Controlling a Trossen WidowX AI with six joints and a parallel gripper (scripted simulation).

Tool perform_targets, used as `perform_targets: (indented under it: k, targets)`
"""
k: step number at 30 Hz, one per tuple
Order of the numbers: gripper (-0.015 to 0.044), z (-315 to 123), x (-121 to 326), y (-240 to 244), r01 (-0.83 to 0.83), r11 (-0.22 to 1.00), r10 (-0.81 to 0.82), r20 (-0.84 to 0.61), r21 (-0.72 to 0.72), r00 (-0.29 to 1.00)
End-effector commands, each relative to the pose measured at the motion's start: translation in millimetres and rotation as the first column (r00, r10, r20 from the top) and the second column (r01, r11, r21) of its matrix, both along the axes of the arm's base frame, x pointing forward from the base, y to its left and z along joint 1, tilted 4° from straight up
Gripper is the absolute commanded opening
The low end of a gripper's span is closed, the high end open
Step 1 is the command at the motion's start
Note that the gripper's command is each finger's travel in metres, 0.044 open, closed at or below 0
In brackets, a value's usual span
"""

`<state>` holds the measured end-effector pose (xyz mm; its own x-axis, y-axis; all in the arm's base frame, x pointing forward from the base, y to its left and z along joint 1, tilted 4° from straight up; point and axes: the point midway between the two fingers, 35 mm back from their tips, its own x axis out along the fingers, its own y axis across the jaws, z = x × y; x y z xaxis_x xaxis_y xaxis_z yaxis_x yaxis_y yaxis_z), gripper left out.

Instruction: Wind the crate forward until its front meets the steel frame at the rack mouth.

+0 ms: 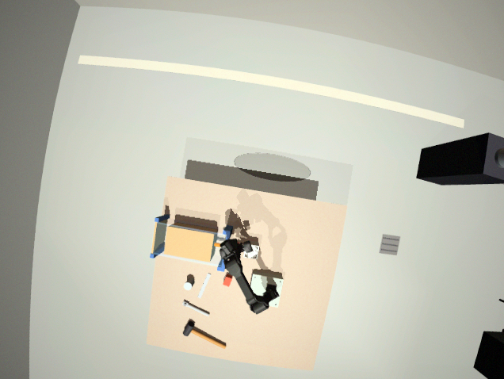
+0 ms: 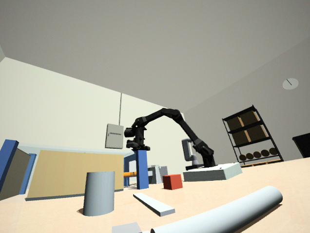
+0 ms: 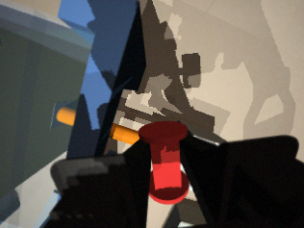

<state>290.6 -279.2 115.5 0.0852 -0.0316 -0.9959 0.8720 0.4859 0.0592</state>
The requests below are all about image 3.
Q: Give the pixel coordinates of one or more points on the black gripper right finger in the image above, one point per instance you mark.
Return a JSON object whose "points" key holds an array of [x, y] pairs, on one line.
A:
{"points": [[210, 168]]}

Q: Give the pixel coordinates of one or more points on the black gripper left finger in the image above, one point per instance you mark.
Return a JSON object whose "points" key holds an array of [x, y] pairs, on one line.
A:
{"points": [[128, 171]]}

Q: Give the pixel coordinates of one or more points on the winch handle with red knob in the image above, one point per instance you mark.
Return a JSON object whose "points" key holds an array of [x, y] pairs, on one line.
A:
{"points": [[168, 182]]}

